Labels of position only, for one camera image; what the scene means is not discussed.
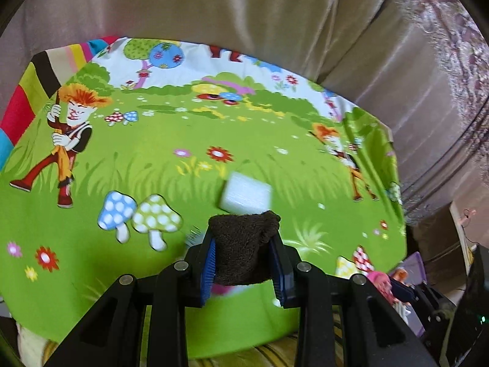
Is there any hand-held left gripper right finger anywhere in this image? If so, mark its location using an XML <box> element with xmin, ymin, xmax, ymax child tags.
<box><xmin>267</xmin><ymin>233</ymin><xmax>440</xmax><ymax>367</ymax></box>

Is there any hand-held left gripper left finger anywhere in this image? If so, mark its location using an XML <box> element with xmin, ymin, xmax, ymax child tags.
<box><xmin>44</xmin><ymin>226</ymin><xmax>219</xmax><ymax>367</ymax></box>

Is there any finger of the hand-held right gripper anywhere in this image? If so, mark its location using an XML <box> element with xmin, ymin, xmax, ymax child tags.
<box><xmin>390</xmin><ymin>280</ymin><xmax>420</xmax><ymax>304</ymax></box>

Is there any dark brown towel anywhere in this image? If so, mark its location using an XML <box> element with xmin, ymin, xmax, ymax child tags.
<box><xmin>208</xmin><ymin>210</ymin><xmax>282</xmax><ymax>287</ymax></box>

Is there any purple storage box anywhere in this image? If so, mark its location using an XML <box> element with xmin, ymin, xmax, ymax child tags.
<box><xmin>397</xmin><ymin>253</ymin><xmax>425</xmax><ymax>339</ymax></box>

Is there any striped velvet cushion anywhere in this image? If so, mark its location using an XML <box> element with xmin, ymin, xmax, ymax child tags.
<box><xmin>16</xmin><ymin>321</ymin><xmax>344</xmax><ymax>367</ymax></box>

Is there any white folded cloth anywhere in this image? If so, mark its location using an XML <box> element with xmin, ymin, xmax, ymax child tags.
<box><xmin>217</xmin><ymin>172</ymin><xmax>274</xmax><ymax>215</ymax></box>

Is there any green cartoon printed blanket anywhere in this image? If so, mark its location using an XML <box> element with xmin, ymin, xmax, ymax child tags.
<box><xmin>0</xmin><ymin>37</ymin><xmax>407</xmax><ymax>360</ymax></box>

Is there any lace trimmed curtain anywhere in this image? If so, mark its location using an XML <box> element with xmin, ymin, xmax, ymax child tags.
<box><xmin>397</xmin><ymin>0</ymin><xmax>489</xmax><ymax>226</ymax></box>

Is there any beige satin curtain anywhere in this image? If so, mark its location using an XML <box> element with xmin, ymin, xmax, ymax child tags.
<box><xmin>0</xmin><ymin>0</ymin><xmax>459</xmax><ymax>207</ymax></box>

